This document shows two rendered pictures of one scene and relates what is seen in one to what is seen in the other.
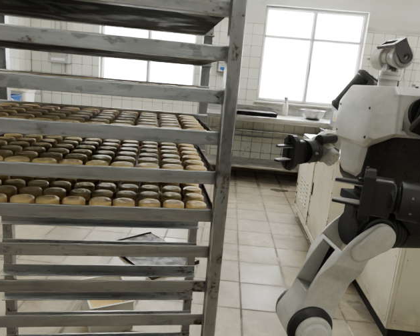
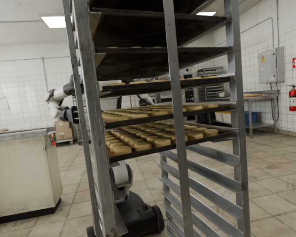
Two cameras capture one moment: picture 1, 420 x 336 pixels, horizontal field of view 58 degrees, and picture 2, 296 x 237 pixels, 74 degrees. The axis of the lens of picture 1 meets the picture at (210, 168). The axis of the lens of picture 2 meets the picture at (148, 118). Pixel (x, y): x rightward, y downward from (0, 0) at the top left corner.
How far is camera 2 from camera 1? 161 cm
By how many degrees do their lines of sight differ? 101
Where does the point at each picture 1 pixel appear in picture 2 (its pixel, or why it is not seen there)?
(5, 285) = (209, 171)
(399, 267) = (49, 174)
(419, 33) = not seen: outside the picture
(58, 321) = (194, 182)
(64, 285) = (191, 162)
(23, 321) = (205, 189)
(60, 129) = not seen: hidden behind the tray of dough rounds
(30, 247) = (199, 146)
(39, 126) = not seen: hidden behind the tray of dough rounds
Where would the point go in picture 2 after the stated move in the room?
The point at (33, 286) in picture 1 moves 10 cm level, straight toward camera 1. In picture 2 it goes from (200, 167) to (213, 161)
